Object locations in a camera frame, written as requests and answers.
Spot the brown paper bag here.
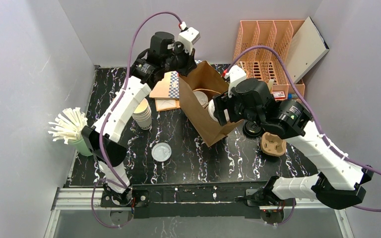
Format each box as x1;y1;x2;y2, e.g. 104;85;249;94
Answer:
179;61;244;147

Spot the white lid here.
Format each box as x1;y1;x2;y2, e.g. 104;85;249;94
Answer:
194;91;209;108
151;142;172;162

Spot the cardboard cup carrier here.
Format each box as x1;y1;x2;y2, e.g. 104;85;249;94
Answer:
260;132;287;157

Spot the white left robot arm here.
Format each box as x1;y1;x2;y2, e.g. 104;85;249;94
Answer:
81;23;200;194

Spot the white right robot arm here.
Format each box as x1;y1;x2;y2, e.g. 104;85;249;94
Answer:
209;65;373;210

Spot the checkered paper sheet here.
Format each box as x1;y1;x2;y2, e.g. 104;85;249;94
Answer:
165;71;180;99

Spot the orange file organizer rack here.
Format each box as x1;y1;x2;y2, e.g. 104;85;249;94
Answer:
235;19;306;99

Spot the stack of white lids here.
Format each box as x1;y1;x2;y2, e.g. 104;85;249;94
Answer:
132;98;152;130

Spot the white folder board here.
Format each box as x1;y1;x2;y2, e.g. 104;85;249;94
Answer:
285;17;329;83

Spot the green cup of stirrers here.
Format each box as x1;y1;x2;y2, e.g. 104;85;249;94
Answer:
48;107;92;156

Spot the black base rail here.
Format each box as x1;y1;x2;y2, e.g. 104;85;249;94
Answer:
122;182;290;212

